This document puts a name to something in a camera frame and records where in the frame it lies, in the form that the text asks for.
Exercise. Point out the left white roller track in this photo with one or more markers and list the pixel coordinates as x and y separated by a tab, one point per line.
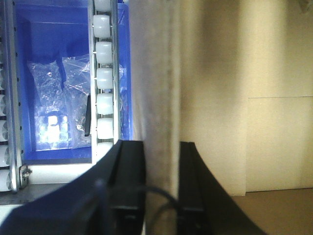
9	64

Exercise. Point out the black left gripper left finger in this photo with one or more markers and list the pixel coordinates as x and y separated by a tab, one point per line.
105	200

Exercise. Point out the blue bin with bags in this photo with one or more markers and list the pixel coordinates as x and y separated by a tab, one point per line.
49	30

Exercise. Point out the clear plastic bag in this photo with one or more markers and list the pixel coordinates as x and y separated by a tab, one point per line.
61	95

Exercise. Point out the white roller conveyor track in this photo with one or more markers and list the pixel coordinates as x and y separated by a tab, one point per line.
104	76

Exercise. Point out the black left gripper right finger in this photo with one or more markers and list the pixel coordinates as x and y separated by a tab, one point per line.
206	208

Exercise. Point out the brown cardboard box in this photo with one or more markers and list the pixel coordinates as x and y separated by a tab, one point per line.
236	78

